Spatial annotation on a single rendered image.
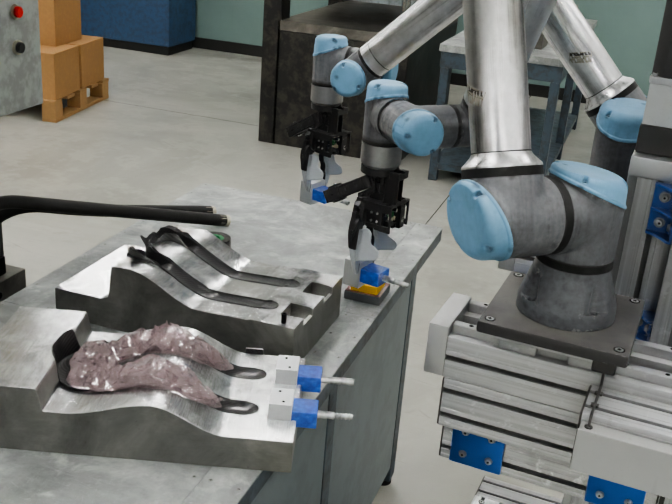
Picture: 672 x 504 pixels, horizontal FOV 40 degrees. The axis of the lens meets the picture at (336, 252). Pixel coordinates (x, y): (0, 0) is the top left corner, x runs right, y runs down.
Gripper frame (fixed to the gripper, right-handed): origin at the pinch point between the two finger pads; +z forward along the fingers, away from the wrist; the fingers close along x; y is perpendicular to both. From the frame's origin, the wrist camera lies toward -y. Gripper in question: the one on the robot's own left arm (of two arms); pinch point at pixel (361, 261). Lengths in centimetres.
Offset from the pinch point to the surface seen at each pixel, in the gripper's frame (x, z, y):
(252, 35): 553, 76, -449
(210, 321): -25.6, 8.5, -16.2
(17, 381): -66, 4, -19
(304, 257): 24.2, 15.1, -29.1
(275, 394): -40.7, 6.9, 9.6
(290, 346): -21.9, 9.8, -0.7
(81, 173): 198, 95, -294
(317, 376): -29.9, 8.2, 10.4
